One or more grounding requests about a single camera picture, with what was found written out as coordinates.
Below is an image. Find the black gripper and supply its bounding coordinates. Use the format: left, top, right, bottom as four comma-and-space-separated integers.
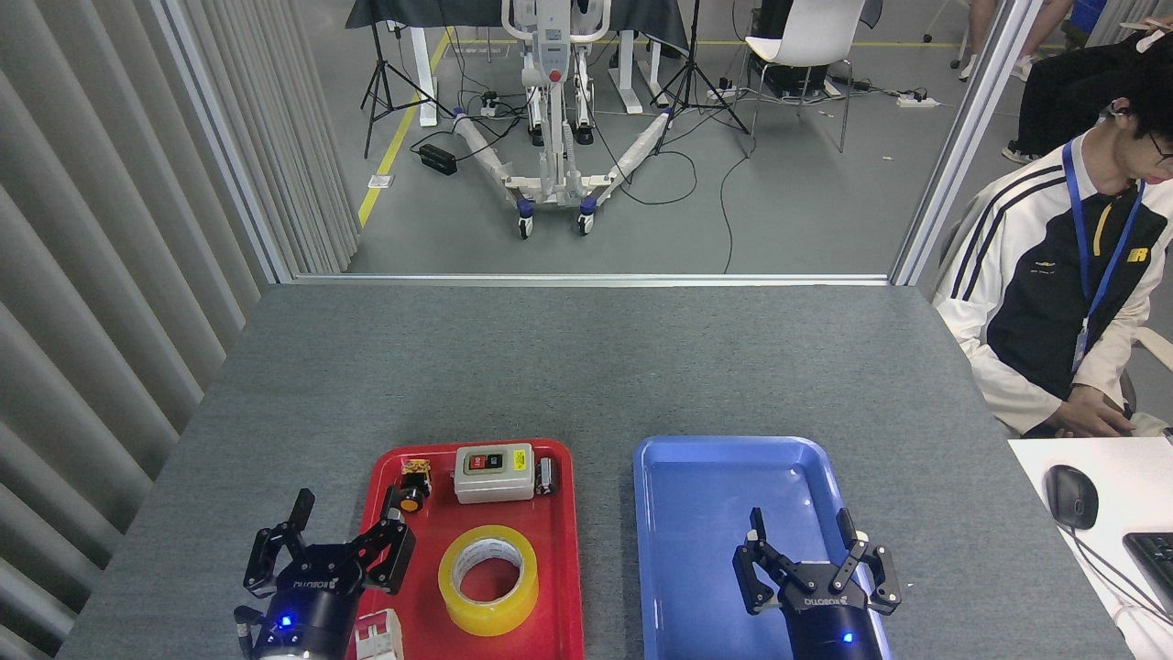
243, 489, 417, 660
732, 507, 903, 660

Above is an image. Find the yellow tape roll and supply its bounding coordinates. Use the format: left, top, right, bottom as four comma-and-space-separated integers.
437, 524, 541, 638

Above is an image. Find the person's hand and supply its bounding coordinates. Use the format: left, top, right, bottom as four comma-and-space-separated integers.
1045, 385, 1137, 440

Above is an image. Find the white terminal block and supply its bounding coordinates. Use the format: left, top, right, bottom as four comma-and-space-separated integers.
353, 608, 405, 660

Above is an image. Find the blue plastic tray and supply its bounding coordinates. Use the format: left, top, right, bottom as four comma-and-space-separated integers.
632, 435, 893, 660

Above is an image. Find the red plastic tray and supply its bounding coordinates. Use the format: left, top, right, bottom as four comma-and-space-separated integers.
346, 438, 586, 660

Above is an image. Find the black computer mouse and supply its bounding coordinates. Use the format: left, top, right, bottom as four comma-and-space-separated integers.
1044, 464, 1100, 532

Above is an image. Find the white side desk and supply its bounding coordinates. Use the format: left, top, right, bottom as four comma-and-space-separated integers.
1008, 436, 1173, 660

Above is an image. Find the black keyboard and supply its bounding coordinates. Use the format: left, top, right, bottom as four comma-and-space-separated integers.
1122, 532, 1173, 617

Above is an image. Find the person in white-black jacket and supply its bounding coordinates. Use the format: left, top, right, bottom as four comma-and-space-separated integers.
933, 41, 1173, 440

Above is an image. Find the grey pleated curtain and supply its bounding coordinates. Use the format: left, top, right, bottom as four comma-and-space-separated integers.
0, 0, 360, 660

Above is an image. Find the white stand on wheels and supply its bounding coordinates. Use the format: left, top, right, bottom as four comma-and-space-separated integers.
453, 0, 685, 241

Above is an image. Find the black tripod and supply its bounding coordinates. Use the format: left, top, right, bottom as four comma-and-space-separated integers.
650, 0, 751, 156
359, 0, 456, 160

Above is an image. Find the white chair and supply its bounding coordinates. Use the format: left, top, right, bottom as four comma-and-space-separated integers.
743, 0, 868, 154

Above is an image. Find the person in dark trousers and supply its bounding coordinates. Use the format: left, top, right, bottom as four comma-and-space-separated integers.
1001, 16, 1173, 167

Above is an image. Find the orange push button switch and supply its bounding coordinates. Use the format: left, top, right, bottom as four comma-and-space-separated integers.
394, 457, 433, 515

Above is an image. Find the white two-button switch box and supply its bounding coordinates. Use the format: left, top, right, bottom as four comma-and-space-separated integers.
453, 444, 537, 506

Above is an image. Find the silver frame rail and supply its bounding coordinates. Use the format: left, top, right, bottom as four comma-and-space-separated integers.
290, 271, 893, 288

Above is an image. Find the silver frame post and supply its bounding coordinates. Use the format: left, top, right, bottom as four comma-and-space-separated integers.
889, 0, 1047, 288
149, 0, 296, 286

